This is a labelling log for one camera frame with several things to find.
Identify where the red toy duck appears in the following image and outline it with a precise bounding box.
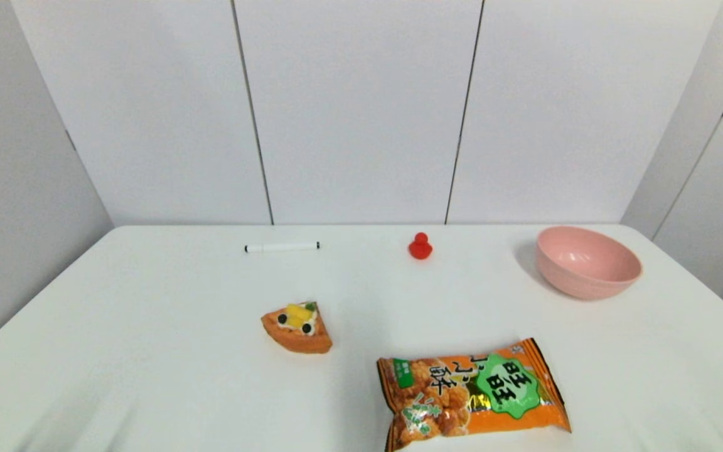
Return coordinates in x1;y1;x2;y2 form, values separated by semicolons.
408;232;433;260

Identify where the white marker with black caps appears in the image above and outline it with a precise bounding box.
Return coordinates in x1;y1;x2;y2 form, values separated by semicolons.
244;242;321;254

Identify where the toy pizza slice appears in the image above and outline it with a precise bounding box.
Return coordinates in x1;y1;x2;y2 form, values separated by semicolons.
260;301;333;355

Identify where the orange snack bag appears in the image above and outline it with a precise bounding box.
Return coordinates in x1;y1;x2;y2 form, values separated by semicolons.
377;338;572;452

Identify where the pink bowl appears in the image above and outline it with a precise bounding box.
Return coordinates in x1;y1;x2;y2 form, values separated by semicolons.
536;226;643;301

